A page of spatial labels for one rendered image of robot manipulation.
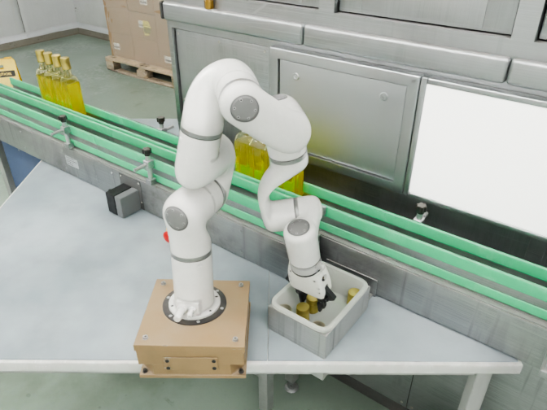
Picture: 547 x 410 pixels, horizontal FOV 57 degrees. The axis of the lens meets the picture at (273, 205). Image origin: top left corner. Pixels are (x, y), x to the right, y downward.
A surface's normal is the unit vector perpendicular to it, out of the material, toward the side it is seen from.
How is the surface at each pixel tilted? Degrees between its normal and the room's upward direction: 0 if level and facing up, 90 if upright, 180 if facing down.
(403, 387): 90
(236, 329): 4
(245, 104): 86
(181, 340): 4
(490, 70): 90
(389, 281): 90
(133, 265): 0
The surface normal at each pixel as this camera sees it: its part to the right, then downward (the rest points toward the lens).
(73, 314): 0.00, -0.85
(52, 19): 0.80, 0.32
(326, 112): -0.59, 0.44
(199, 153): 0.15, 0.56
